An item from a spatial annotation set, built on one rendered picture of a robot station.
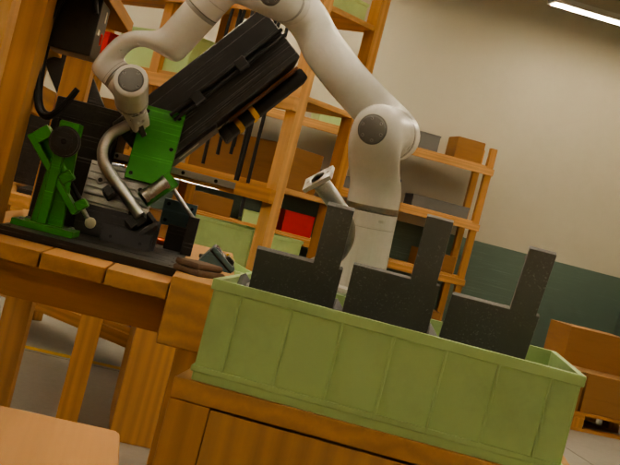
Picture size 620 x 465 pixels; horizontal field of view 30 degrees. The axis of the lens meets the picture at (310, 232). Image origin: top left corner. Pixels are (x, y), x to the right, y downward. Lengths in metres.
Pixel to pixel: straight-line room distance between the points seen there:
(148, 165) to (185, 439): 1.31
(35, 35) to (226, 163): 3.18
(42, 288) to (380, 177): 0.78
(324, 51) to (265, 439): 1.05
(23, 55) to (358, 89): 0.84
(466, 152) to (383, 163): 9.50
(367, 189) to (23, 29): 0.95
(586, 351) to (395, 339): 7.67
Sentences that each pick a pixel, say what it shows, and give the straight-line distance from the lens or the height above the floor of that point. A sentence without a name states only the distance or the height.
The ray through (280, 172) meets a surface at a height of 1.25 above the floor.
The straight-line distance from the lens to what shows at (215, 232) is 5.91.
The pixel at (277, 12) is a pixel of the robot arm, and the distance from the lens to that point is 2.64.
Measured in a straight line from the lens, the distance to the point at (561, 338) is 9.53.
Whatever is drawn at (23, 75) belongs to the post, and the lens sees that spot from 2.92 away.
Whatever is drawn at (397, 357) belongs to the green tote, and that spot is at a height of 0.91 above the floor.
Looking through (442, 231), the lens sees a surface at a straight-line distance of 1.93.
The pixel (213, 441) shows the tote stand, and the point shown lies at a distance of 1.92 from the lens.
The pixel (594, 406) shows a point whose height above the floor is 0.21.
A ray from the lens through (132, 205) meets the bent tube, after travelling 3.04.
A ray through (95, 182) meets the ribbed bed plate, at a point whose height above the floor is 1.04.
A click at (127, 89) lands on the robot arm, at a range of 2.80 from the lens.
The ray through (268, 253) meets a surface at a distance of 1.97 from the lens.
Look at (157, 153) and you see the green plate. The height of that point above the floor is 1.15.
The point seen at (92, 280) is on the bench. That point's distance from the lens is 2.50.
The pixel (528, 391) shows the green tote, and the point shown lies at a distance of 1.88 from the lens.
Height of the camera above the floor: 1.10
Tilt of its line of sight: 1 degrees down
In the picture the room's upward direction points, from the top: 14 degrees clockwise
